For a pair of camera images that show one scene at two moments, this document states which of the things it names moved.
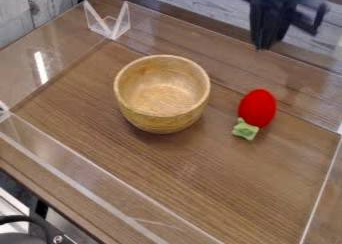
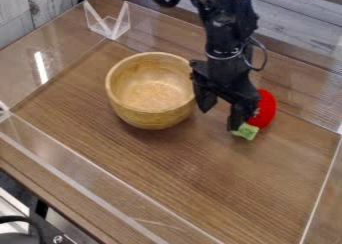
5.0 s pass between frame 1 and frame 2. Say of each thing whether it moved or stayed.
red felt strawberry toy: stayed
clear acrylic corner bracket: stayed
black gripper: moved
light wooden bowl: moved
